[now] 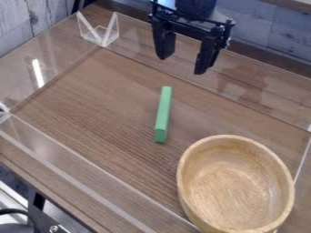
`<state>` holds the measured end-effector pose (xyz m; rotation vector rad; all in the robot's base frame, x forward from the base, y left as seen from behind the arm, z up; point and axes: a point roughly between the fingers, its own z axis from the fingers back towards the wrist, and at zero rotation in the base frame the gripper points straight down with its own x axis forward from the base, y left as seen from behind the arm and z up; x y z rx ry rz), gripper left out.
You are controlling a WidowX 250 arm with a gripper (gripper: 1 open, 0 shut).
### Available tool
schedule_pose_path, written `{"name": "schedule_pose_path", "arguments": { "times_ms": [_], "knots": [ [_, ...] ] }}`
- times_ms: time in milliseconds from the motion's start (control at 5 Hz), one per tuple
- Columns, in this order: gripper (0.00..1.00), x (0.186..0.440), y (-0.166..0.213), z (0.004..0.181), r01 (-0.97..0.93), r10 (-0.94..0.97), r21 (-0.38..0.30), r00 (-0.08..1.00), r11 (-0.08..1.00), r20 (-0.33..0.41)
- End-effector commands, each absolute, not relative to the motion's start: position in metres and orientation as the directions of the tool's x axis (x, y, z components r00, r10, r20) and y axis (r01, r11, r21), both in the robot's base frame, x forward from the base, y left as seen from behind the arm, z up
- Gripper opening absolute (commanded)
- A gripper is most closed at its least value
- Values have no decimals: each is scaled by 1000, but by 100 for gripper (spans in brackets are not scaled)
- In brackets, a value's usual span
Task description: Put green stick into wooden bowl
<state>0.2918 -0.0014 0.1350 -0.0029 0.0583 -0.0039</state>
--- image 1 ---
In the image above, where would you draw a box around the wooden bowl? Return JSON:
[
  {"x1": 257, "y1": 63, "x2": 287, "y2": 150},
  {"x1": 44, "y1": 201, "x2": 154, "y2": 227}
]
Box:
[{"x1": 177, "y1": 135, "x2": 295, "y2": 233}]

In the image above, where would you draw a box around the black cable under table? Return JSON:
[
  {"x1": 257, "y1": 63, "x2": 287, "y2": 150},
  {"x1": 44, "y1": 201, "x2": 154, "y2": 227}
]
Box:
[{"x1": 0, "y1": 208, "x2": 31, "y2": 226}]

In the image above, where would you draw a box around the black table frame leg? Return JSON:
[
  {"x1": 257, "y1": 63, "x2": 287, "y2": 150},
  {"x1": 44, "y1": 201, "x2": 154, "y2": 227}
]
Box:
[{"x1": 26, "y1": 189, "x2": 83, "y2": 233}]

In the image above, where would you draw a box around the clear acrylic corner bracket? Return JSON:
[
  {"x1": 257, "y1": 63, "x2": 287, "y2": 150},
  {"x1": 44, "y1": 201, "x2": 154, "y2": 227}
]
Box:
[{"x1": 76, "y1": 12, "x2": 119, "y2": 47}]

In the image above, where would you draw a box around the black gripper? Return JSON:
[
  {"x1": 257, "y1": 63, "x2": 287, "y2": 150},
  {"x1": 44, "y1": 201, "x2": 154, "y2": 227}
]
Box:
[{"x1": 151, "y1": 0, "x2": 237, "y2": 75}]

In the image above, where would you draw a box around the green rectangular stick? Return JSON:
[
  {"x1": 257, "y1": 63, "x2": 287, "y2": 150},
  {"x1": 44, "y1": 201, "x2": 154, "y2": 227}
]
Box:
[{"x1": 155, "y1": 86, "x2": 173, "y2": 143}]

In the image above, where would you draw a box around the clear acrylic enclosure wall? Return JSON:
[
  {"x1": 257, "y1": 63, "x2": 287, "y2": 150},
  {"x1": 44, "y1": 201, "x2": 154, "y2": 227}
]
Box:
[{"x1": 0, "y1": 103, "x2": 201, "y2": 233}]

